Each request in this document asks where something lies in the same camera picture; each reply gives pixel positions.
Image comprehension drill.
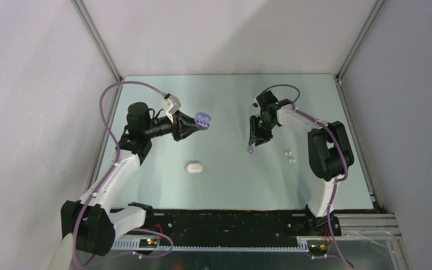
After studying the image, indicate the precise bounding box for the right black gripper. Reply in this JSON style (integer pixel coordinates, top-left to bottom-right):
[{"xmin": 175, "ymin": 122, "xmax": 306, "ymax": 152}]
[{"xmin": 249, "ymin": 114, "xmax": 277, "ymax": 146}]

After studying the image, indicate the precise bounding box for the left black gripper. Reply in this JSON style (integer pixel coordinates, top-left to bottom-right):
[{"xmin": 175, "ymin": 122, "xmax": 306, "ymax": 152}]
[{"xmin": 143, "ymin": 110, "xmax": 200, "ymax": 142}]

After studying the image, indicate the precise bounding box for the purple earbud charging case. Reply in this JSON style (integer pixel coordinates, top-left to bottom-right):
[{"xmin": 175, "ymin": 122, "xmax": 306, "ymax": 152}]
[{"xmin": 195, "ymin": 112, "xmax": 212, "ymax": 129}]

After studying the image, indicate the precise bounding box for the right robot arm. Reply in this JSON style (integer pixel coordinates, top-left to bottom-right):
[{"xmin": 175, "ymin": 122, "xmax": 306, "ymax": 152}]
[{"xmin": 248, "ymin": 90, "xmax": 354, "ymax": 235}]

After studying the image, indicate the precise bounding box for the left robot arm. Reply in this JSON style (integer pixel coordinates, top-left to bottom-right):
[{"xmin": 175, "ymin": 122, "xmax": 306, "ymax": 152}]
[{"xmin": 61, "ymin": 100, "xmax": 212, "ymax": 256}]

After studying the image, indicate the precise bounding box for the white earbud charging case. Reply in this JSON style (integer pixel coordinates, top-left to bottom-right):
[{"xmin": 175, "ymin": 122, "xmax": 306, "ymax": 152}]
[{"xmin": 186, "ymin": 162, "xmax": 203, "ymax": 173}]

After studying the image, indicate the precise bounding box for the left controller board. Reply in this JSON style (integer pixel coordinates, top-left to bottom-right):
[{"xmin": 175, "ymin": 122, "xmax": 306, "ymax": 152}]
[{"xmin": 138, "ymin": 238, "xmax": 160, "ymax": 249}]

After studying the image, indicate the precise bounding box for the controller board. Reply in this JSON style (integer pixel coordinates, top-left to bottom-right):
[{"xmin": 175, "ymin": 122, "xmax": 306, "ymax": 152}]
[
  {"xmin": 138, "ymin": 238, "xmax": 160, "ymax": 249},
  {"xmin": 307, "ymin": 244, "xmax": 330, "ymax": 259}
]

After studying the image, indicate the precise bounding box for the right controller board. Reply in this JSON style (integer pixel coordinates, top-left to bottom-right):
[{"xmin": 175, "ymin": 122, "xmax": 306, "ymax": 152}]
[{"xmin": 307, "ymin": 244, "xmax": 330, "ymax": 259}]

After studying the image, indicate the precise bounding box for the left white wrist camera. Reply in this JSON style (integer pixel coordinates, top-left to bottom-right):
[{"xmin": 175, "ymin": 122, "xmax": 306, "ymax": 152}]
[{"xmin": 161, "ymin": 93, "xmax": 181, "ymax": 123}]

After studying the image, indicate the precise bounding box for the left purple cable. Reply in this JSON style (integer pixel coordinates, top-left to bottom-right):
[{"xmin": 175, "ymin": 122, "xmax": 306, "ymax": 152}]
[{"xmin": 70, "ymin": 80, "xmax": 174, "ymax": 269}]

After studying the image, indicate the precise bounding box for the purple cable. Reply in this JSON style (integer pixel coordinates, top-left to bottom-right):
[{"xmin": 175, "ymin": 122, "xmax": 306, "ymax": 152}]
[
  {"xmin": 70, "ymin": 80, "xmax": 174, "ymax": 269},
  {"xmin": 260, "ymin": 83, "xmax": 354, "ymax": 270}
]

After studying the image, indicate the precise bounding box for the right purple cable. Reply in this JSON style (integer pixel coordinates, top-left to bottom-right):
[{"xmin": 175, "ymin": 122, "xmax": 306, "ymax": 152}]
[{"xmin": 260, "ymin": 83, "xmax": 354, "ymax": 270}]

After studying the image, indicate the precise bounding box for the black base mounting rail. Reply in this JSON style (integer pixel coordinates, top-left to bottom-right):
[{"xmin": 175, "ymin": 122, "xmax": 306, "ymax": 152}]
[{"xmin": 143, "ymin": 209, "xmax": 341, "ymax": 249}]

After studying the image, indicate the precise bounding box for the right aluminium frame post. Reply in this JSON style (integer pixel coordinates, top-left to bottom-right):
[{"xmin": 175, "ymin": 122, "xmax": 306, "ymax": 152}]
[{"xmin": 335, "ymin": 0, "xmax": 388, "ymax": 79}]

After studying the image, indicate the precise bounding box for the aluminium frame post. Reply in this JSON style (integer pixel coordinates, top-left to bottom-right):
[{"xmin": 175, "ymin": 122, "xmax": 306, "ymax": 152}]
[
  {"xmin": 335, "ymin": 0, "xmax": 388, "ymax": 79},
  {"xmin": 70, "ymin": 0, "xmax": 124, "ymax": 94}
]

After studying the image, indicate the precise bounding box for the left aluminium frame post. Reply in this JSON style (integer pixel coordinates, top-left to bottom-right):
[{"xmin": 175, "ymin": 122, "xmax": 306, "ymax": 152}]
[{"xmin": 70, "ymin": 0, "xmax": 124, "ymax": 94}]

